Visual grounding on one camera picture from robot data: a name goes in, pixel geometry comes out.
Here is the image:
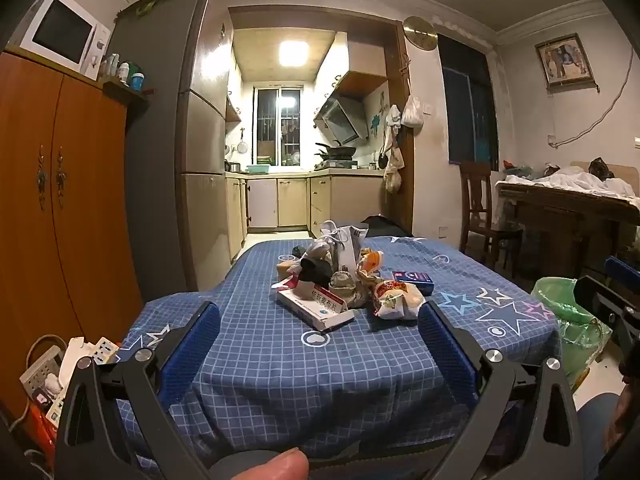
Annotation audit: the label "bread wrapper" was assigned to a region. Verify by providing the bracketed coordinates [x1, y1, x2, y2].
[372, 280, 426, 321]

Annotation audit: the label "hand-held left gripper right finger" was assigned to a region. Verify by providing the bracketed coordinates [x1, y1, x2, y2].
[417, 301, 588, 480]

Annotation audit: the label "dark wooden table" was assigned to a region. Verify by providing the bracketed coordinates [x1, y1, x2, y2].
[497, 182, 640, 281]

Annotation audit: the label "white cloth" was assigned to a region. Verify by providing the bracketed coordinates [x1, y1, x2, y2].
[495, 162, 640, 206]

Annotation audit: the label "beige kitchen wall cabinet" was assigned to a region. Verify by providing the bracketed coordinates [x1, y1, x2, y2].
[315, 32, 388, 101]

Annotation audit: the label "green trash bin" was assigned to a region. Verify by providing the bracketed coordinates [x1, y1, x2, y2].
[530, 276, 613, 391]

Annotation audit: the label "blue box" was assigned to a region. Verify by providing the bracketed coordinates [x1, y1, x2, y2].
[392, 271, 435, 296]

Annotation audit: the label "white medicine box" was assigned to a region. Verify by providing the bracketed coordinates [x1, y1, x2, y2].
[276, 285, 357, 332]

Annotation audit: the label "kitchen ceiling light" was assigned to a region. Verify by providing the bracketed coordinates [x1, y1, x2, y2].
[278, 40, 309, 68]

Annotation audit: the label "white power strip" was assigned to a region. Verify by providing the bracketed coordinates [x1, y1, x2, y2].
[90, 337, 121, 366]
[20, 345, 63, 396]
[45, 390, 69, 422]

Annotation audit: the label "white wall cable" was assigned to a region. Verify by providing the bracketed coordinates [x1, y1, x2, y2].
[549, 55, 636, 148]

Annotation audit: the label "gold wall clock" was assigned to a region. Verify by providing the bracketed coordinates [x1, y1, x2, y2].
[403, 16, 439, 51]

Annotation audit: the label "white plastic bag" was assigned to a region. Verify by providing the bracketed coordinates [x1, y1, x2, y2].
[401, 95, 425, 128]

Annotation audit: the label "blue checkered tablecloth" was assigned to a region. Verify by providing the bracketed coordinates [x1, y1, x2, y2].
[117, 235, 561, 461]

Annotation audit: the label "person's left hand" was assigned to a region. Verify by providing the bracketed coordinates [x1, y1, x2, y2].
[209, 449, 310, 480]

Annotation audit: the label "orange box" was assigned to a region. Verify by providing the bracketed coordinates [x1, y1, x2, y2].
[29, 400, 57, 443]

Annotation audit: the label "crumpled beige paper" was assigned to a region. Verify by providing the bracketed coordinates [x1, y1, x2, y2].
[330, 270, 373, 309]

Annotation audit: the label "steel range hood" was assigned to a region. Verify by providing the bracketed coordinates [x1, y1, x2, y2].
[314, 96, 370, 145]

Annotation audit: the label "dark wooden chair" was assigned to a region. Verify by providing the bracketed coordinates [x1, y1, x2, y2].
[459, 160, 523, 267]

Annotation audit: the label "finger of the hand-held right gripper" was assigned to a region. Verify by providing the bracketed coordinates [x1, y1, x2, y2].
[574, 275, 632, 333]
[604, 256, 640, 288]

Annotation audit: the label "orange white paper bag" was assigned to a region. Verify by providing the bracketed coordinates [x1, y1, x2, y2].
[357, 249, 386, 286]

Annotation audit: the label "dark window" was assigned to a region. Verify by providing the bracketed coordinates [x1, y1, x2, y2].
[437, 34, 500, 171]

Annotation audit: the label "framed picture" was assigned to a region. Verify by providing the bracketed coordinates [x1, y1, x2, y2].
[535, 34, 596, 92]

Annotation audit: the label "large black bag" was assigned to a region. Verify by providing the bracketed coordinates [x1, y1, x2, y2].
[360, 215, 407, 238]

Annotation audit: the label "grey refrigerator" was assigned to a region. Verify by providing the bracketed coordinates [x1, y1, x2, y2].
[107, 0, 236, 306]

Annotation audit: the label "black wok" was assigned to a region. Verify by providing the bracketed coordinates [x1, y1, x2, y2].
[315, 142, 357, 158]

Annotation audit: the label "kitchen window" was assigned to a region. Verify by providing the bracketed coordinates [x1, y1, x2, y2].
[254, 86, 303, 158]

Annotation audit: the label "black sock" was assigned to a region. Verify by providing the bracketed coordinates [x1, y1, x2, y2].
[292, 255, 333, 286]

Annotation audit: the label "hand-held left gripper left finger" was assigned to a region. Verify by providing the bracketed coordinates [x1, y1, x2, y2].
[54, 301, 222, 480]

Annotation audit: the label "person's leg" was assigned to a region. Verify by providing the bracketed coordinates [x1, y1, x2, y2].
[575, 392, 640, 480]

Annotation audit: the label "hanging cloths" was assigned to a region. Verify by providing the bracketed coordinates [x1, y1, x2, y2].
[383, 105, 406, 193]

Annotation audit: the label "white microwave oven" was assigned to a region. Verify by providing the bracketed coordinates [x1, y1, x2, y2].
[20, 0, 112, 81]

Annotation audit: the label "beige kitchen base cabinets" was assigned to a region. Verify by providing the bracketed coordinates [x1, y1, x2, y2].
[225, 170, 386, 261]

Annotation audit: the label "orange wooden cabinet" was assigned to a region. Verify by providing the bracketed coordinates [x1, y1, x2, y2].
[0, 50, 151, 411]

